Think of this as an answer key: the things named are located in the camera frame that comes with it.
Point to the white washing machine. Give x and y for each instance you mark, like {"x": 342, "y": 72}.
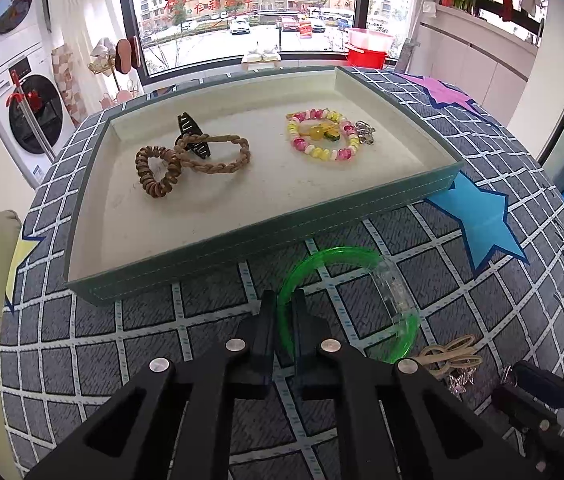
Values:
{"x": 32, "y": 115}

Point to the black hair claw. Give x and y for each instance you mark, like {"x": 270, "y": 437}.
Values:
{"x": 194, "y": 145}

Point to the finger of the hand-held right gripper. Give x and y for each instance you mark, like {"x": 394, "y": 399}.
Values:
{"x": 521, "y": 405}
{"x": 541, "y": 380}

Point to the green jewelry tray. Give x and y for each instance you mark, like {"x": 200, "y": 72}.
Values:
{"x": 262, "y": 200}

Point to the beige checkered board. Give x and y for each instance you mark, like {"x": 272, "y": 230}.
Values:
{"x": 67, "y": 80}

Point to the silver star hair clip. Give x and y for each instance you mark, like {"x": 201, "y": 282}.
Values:
{"x": 459, "y": 384}

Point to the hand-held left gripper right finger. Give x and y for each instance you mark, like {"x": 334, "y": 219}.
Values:
{"x": 307, "y": 345}

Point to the grey checked star mat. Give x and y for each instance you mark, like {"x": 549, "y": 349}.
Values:
{"x": 461, "y": 290}

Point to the green plastic bangle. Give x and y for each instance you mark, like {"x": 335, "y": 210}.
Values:
{"x": 292, "y": 280}

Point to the white cabinet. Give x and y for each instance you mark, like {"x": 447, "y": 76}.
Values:
{"x": 471, "y": 60}

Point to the white shoes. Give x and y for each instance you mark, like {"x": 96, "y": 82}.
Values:
{"x": 262, "y": 54}

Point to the slipper rack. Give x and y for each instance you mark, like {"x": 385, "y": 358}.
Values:
{"x": 114, "y": 65}

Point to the tan rubber bands with star charm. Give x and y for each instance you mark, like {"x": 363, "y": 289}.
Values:
{"x": 444, "y": 355}

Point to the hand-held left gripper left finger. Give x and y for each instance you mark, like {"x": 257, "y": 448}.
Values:
{"x": 266, "y": 340}

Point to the red basin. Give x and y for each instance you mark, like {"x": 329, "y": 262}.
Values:
{"x": 366, "y": 58}

